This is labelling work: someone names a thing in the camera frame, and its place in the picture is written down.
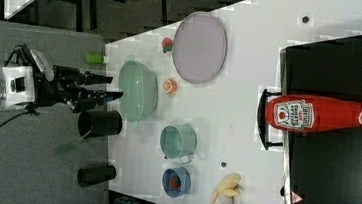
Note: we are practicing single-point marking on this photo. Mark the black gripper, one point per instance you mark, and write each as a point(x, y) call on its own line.
point(64, 88)

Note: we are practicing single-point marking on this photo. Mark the red plush ketchup bottle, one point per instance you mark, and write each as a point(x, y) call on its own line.
point(307, 113)

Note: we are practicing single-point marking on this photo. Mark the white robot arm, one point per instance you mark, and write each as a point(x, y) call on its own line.
point(27, 88)

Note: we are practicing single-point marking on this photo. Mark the black cylinder cup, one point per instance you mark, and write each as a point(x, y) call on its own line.
point(99, 123)

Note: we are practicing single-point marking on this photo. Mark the large green bowl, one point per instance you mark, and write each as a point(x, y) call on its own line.
point(139, 85)

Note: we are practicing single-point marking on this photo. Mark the orange toy fruit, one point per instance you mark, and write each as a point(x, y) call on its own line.
point(170, 85)

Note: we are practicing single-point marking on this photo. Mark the red strawberry toy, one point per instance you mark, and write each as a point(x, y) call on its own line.
point(167, 45)

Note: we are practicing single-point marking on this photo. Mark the black cylinder lower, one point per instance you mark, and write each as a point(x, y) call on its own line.
point(99, 174)

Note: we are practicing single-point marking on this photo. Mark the large lilac plate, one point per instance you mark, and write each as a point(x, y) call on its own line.
point(199, 48)

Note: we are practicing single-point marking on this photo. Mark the red toy in bowl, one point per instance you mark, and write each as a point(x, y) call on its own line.
point(175, 183)

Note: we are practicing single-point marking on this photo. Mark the small blue bowl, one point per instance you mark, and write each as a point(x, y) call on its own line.
point(184, 177)

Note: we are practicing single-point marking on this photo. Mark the yellow plush banana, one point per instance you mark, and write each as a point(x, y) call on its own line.
point(227, 189)

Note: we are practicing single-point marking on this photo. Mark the green cup with handle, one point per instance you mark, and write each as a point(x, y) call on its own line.
point(178, 142)

